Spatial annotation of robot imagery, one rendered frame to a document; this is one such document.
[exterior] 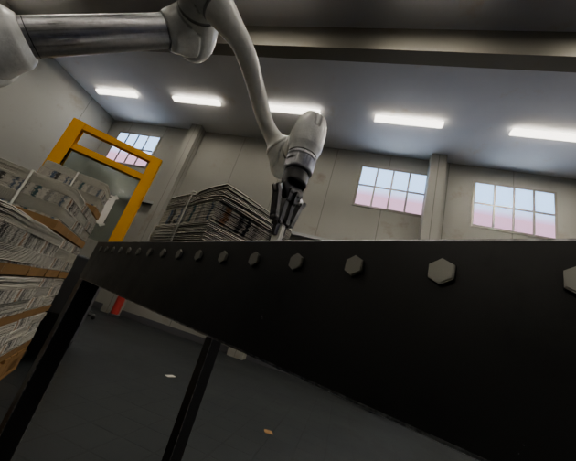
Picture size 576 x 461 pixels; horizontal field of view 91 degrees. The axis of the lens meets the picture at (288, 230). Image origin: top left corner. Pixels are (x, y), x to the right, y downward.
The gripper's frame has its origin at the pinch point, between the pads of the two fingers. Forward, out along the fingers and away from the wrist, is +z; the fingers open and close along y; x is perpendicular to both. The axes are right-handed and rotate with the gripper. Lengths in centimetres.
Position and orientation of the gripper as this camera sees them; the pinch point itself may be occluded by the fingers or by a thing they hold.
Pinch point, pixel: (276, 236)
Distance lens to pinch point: 75.9
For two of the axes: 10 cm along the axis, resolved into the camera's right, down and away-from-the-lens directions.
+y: -6.4, -4.2, -6.4
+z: -2.8, 9.1, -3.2
